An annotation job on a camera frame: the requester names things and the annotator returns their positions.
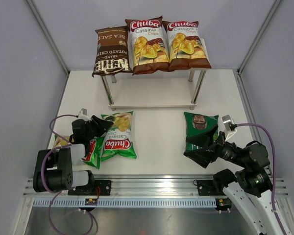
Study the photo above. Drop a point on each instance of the green Real chips bag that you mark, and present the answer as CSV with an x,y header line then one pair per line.
x,y
197,124

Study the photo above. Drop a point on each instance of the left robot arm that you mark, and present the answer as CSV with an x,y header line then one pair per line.
x,y
54,167

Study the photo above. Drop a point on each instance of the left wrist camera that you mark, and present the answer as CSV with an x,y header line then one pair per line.
x,y
83,115

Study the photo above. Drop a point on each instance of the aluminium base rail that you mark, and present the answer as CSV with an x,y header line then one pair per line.
x,y
154,186

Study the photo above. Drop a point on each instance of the white two-tier shelf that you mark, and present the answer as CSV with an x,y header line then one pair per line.
x,y
179,88

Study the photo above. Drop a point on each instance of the brown Chuba bag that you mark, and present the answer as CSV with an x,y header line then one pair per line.
x,y
186,48
149,49

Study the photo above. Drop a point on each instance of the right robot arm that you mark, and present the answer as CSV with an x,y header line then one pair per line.
x,y
251,190

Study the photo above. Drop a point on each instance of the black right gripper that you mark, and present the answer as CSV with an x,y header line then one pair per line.
x,y
204,157

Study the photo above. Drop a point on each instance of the white slotted cable duct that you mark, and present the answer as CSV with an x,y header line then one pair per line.
x,y
128,202

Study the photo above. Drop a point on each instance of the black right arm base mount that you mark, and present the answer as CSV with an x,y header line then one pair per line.
x,y
206,188

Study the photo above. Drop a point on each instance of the green Chuba bag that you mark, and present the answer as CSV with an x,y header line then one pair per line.
x,y
118,138

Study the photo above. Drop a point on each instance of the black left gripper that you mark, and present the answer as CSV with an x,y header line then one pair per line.
x,y
102,125

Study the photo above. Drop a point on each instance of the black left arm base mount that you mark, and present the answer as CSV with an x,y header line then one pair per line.
x,y
101,187

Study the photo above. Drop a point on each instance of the green Chuba bag sideways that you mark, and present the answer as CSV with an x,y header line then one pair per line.
x,y
92,157

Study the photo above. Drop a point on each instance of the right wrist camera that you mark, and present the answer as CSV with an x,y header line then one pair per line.
x,y
230,129

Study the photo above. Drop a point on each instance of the brown Kettle sea salt bag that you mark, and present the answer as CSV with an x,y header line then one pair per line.
x,y
112,51

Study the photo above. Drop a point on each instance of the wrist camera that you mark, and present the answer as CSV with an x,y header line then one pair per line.
x,y
83,115
230,129

